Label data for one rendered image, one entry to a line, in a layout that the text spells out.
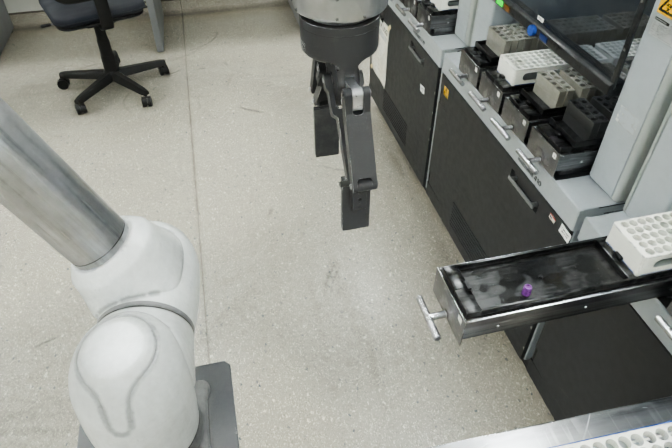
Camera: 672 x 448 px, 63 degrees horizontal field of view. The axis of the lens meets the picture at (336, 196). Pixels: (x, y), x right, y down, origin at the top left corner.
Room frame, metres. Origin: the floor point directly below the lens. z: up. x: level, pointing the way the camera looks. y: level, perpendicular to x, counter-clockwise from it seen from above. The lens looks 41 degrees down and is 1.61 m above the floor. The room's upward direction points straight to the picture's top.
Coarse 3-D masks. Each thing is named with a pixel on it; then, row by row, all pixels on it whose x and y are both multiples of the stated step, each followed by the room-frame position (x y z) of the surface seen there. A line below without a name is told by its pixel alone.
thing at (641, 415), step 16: (656, 400) 0.43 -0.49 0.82; (576, 416) 0.41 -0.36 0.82; (592, 416) 0.41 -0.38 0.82; (608, 416) 0.41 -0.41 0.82; (624, 416) 0.41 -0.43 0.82; (640, 416) 0.41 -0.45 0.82; (656, 416) 0.41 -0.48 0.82; (512, 432) 0.38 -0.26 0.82; (528, 432) 0.38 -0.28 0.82; (544, 432) 0.38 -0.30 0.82; (560, 432) 0.38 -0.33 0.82; (576, 432) 0.38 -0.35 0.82; (592, 432) 0.38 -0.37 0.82; (608, 432) 0.38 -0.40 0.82
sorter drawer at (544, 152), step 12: (540, 132) 1.18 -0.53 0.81; (552, 132) 1.16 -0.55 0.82; (528, 144) 1.20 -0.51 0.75; (540, 144) 1.16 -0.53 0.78; (552, 144) 1.12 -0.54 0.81; (564, 144) 1.11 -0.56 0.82; (600, 144) 1.11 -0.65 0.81; (540, 156) 1.14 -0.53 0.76; (552, 156) 1.10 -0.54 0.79; (564, 156) 1.08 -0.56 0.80; (576, 156) 1.09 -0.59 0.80; (588, 156) 1.10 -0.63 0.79; (552, 168) 1.09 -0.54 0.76; (564, 168) 1.08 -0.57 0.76
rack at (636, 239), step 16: (624, 224) 0.78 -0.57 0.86; (640, 224) 0.77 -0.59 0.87; (656, 224) 0.78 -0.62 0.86; (608, 240) 0.77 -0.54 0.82; (624, 240) 0.74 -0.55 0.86; (640, 240) 0.74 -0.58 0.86; (656, 240) 0.74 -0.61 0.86; (624, 256) 0.72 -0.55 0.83; (640, 256) 0.69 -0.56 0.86; (656, 256) 0.69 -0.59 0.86; (640, 272) 0.69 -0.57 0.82
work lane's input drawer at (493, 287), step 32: (512, 256) 0.74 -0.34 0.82; (544, 256) 0.75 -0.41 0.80; (576, 256) 0.75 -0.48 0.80; (608, 256) 0.74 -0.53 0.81; (448, 288) 0.66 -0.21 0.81; (480, 288) 0.67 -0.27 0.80; (512, 288) 0.67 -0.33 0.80; (544, 288) 0.67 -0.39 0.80; (576, 288) 0.67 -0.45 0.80; (608, 288) 0.66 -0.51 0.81; (640, 288) 0.67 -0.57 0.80; (448, 320) 0.64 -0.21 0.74; (480, 320) 0.59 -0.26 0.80; (512, 320) 0.61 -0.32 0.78; (544, 320) 0.62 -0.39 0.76
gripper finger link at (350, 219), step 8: (344, 176) 0.43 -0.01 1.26; (344, 192) 0.42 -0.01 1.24; (368, 192) 0.43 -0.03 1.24; (344, 200) 0.42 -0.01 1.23; (368, 200) 0.43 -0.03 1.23; (344, 208) 0.42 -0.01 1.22; (368, 208) 0.43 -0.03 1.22; (344, 216) 0.42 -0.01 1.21; (352, 216) 0.43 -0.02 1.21; (360, 216) 0.43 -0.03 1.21; (368, 216) 0.43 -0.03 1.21; (344, 224) 0.42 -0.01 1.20; (352, 224) 0.43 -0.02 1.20; (360, 224) 0.43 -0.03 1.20; (368, 224) 0.43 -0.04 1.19
